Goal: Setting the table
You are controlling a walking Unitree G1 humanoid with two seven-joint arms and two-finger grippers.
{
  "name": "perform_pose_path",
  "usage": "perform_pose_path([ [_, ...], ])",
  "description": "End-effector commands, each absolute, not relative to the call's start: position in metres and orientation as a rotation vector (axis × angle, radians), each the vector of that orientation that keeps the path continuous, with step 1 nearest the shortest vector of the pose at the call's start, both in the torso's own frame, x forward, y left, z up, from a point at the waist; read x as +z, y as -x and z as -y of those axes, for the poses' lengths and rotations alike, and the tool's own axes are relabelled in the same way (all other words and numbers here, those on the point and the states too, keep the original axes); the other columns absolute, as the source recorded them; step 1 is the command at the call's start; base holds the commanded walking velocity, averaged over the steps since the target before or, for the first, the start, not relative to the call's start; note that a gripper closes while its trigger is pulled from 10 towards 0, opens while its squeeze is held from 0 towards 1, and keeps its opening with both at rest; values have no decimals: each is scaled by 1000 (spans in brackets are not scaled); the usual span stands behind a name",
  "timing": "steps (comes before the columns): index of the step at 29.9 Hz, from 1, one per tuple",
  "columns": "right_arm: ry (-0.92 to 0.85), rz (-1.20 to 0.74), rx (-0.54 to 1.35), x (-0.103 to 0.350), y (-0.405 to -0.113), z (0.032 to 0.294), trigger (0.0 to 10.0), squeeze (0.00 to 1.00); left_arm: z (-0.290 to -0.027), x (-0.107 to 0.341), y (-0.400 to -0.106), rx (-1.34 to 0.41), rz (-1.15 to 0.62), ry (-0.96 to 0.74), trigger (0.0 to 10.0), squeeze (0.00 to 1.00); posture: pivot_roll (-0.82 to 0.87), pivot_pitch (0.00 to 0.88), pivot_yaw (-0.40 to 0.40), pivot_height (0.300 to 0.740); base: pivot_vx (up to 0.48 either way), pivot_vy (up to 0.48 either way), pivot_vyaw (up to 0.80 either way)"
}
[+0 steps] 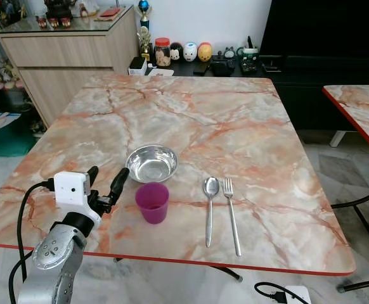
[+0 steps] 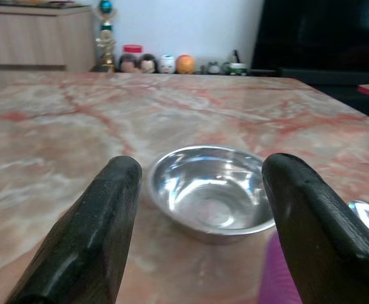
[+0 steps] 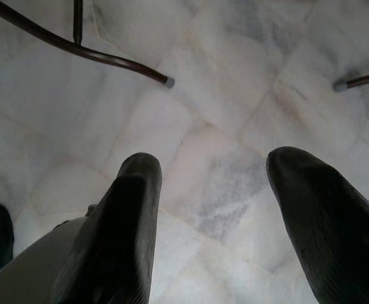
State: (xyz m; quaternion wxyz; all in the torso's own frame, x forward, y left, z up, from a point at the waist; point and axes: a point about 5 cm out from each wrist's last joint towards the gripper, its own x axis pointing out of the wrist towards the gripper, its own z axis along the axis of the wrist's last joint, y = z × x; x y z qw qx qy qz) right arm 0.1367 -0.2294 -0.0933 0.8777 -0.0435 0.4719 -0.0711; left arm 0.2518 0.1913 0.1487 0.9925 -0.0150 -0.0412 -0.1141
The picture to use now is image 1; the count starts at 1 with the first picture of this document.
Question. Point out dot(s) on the orange round plush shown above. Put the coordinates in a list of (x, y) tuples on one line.
[(205, 52)]

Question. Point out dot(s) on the stainless steel bowl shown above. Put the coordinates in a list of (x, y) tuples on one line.
[(151, 163)]

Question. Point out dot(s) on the gold trophy with blue ball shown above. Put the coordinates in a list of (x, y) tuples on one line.
[(144, 25)]

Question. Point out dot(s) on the steel fork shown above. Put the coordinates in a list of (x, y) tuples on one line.
[(228, 185)]

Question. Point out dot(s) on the flat red box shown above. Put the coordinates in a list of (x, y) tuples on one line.
[(109, 12)]

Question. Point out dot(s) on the light wooden cabinet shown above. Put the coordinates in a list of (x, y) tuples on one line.
[(70, 57)]

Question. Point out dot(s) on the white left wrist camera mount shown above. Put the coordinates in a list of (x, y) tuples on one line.
[(69, 189)]

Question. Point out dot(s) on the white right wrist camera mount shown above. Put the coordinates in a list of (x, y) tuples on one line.
[(298, 296)]

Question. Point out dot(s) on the steel spoon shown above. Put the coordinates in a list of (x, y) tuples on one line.
[(210, 186)]

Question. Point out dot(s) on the white round plush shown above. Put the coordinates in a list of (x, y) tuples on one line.
[(190, 52)]

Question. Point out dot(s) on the small grey figurine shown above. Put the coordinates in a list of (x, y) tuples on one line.
[(231, 52)]

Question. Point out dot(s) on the white and green mug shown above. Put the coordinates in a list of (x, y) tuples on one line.
[(251, 49)]

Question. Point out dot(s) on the black and white box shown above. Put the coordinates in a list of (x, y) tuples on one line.
[(137, 66)]

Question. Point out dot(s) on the row of small red figurines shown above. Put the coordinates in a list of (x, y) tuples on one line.
[(52, 22)]

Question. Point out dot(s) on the black flat television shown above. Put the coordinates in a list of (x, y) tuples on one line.
[(324, 28)]

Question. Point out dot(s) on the black pouch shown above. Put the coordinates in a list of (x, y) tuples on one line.
[(222, 66)]

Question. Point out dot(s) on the dark haired round plush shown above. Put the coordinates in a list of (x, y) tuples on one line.
[(176, 53)]

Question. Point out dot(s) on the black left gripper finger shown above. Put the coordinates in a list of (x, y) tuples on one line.
[(92, 177), (119, 182)]

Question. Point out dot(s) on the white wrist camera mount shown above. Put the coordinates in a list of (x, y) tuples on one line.
[(69, 189), (298, 296)]

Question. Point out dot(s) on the teal storage box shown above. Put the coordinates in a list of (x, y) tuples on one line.
[(7, 142)]

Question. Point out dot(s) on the small marble table red edge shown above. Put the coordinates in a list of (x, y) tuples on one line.
[(362, 111)]

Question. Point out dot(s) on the black metal table leg frame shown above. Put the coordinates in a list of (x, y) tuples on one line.
[(368, 231)]

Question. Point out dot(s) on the red lidded snack jar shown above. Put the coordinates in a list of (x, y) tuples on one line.
[(163, 54)]

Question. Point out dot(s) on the black electronic device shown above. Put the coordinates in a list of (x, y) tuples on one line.
[(250, 66)]

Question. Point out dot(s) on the purple plastic cup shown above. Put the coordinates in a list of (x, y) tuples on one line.
[(152, 204)]

